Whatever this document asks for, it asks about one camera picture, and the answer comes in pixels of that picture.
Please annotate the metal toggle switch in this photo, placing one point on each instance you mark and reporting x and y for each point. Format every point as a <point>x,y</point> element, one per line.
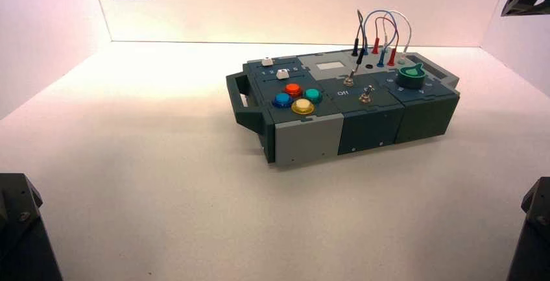
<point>349,80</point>
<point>366,96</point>

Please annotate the green round push button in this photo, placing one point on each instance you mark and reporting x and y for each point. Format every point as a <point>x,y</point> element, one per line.
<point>313,95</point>

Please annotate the black banana plug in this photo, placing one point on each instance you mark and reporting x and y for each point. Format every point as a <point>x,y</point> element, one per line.
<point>361,56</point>
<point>355,48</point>

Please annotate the blue round push button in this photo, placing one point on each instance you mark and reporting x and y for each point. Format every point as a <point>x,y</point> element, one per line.
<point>282,100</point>

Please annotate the white slider knob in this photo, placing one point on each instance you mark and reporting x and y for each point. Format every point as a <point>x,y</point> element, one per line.
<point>267,61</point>
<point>282,74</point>

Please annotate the small grey display screen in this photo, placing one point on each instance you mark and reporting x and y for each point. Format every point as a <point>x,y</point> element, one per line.
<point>330,65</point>

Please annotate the yellow round push button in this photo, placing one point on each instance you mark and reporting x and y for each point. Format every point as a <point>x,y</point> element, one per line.
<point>302,106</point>

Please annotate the red banana plug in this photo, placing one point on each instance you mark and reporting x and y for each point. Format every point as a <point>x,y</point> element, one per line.
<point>392,57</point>
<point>376,47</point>

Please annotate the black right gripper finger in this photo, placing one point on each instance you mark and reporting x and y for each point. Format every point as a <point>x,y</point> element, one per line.
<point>522,4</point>

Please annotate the green rotary knob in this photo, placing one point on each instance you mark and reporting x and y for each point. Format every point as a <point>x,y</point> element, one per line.
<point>411,77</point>

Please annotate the orange round push button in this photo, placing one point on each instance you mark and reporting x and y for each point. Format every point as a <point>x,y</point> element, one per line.
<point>294,90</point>

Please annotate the teal and grey control box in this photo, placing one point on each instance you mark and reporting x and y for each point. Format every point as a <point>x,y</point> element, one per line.
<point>369,120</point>

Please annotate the blue banana plug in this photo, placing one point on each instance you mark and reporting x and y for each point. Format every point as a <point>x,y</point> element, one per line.
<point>381,58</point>

